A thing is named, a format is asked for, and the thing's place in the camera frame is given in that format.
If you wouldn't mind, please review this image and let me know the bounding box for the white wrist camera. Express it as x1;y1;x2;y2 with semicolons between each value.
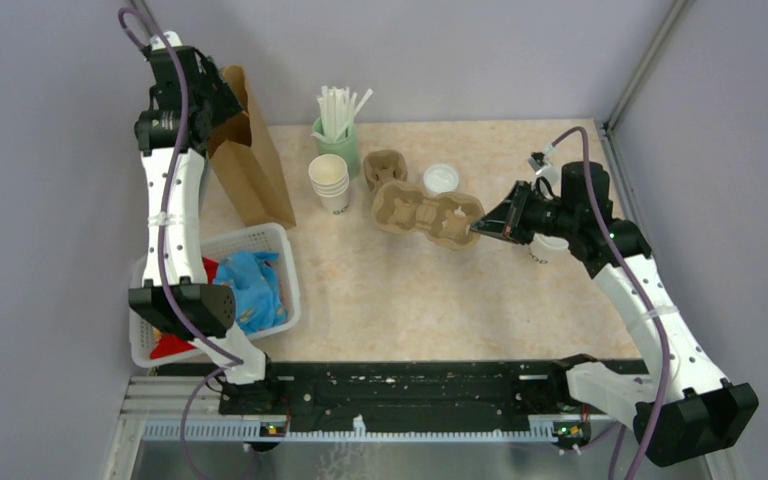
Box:
149;30;183;51
527;151;561;185

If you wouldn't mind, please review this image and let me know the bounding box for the red snack bag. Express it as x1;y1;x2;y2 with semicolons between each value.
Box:
149;257;219;360

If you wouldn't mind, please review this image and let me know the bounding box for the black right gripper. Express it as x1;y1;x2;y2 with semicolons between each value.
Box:
471;180;578;245

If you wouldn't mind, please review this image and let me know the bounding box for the stack of white paper cups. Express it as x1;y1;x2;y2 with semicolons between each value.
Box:
308;154;350;216

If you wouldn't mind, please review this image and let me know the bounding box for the white plastic basket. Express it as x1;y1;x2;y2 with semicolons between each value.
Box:
129;223;301;369

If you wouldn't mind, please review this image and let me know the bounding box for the single brown pulp cup carrier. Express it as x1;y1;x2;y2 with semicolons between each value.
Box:
371;180;485;251

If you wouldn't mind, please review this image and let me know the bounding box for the white paper coffee cup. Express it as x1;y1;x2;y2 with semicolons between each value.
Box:
529;233;569;264

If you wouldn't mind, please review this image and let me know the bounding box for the stack of white lids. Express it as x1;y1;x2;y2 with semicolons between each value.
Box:
422;163;460;196

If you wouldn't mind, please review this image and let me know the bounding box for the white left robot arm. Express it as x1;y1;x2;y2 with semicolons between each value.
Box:
128;45;281;414

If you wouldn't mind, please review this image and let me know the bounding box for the blue snack bag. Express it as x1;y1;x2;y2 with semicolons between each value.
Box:
213;250;288;335

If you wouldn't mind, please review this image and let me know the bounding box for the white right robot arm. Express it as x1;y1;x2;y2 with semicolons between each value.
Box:
470;161;759;467

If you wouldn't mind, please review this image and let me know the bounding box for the aluminium frame rail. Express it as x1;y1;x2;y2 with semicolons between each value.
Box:
102;374;743;480

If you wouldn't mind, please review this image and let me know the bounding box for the brown paper bag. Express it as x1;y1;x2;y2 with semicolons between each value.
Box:
208;65;297;229

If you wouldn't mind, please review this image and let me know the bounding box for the green straw holder cup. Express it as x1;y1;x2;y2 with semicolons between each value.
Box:
312;117;362;180

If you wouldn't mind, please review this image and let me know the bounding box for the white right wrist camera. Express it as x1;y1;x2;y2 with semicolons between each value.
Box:
527;151;561;185

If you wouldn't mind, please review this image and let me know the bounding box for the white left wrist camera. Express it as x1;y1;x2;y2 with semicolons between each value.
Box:
149;30;183;51

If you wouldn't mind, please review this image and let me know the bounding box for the white paper straws bundle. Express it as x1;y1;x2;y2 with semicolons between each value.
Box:
311;85;373;143

